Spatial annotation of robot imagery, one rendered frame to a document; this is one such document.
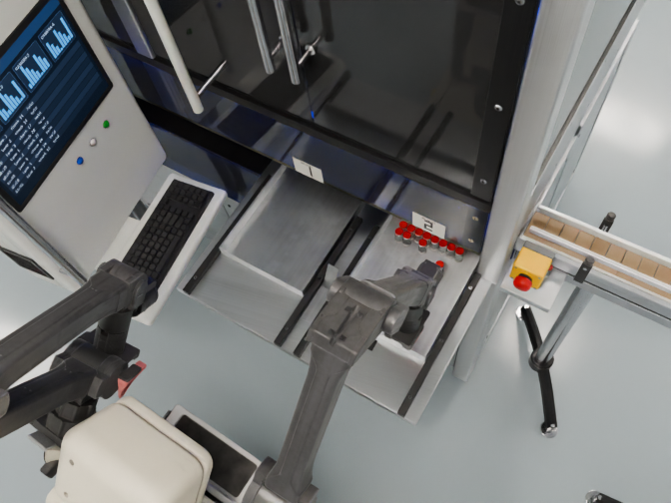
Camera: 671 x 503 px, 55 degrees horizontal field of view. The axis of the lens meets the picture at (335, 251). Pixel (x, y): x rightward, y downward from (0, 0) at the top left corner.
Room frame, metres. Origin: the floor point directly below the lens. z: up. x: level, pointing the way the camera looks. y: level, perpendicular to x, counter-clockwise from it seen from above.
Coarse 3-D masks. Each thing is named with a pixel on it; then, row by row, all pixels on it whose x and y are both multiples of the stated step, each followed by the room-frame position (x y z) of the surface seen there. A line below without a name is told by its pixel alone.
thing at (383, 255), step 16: (384, 224) 0.81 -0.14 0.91; (384, 240) 0.77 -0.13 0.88; (368, 256) 0.74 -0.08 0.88; (384, 256) 0.73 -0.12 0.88; (400, 256) 0.72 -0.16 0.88; (416, 256) 0.71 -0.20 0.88; (432, 256) 0.70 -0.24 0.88; (464, 256) 0.68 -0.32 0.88; (352, 272) 0.68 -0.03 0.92; (368, 272) 0.69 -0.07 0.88; (384, 272) 0.68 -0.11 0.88; (448, 272) 0.65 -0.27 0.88; (464, 272) 0.64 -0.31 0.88; (448, 288) 0.60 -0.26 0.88; (464, 288) 0.59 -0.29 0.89; (432, 304) 0.57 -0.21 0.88; (448, 304) 0.56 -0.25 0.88; (432, 320) 0.53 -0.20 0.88; (384, 336) 0.51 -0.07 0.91; (432, 336) 0.49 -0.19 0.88; (416, 352) 0.45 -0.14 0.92
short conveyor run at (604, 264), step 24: (552, 216) 0.71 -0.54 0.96; (528, 240) 0.67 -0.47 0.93; (552, 240) 0.64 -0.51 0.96; (576, 240) 0.64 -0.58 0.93; (600, 240) 0.63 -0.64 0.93; (624, 240) 0.61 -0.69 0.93; (552, 264) 0.61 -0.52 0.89; (576, 264) 0.58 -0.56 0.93; (600, 264) 0.60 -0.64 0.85; (624, 264) 0.55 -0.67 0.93; (648, 264) 0.54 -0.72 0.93; (600, 288) 0.52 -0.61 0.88; (624, 288) 0.49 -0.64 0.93; (648, 288) 0.51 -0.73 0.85; (648, 312) 0.44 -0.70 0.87
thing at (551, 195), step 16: (624, 48) 1.25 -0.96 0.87; (608, 80) 1.21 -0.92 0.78; (592, 112) 1.13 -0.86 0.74; (592, 128) 1.30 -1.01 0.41; (576, 144) 1.06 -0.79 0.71; (560, 160) 0.91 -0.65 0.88; (576, 160) 1.24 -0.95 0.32; (160, 176) 1.42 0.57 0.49; (560, 176) 0.97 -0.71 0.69; (144, 192) 1.55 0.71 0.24; (544, 192) 0.82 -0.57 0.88; (560, 192) 1.14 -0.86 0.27; (224, 208) 1.23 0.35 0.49; (224, 224) 1.26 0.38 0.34; (512, 256) 0.66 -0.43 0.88; (496, 304) 0.66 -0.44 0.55; (496, 320) 0.75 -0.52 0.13
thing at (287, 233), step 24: (288, 168) 1.06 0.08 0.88; (264, 192) 0.98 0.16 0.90; (288, 192) 0.98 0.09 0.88; (312, 192) 0.97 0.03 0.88; (336, 192) 0.95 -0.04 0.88; (264, 216) 0.92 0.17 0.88; (288, 216) 0.91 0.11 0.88; (312, 216) 0.89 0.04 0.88; (336, 216) 0.88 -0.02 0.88; (240, 240) 0.86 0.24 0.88; (264, 240) 0.85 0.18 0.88; (288, 240) 0.83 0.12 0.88; (312, 240) 0.82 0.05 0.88; (336, 240) 0.79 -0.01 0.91; (264, 264) 0.77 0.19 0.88; (288, 264) 0.76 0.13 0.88; (312, 264) 0.75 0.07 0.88; (288, 288) 0.69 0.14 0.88
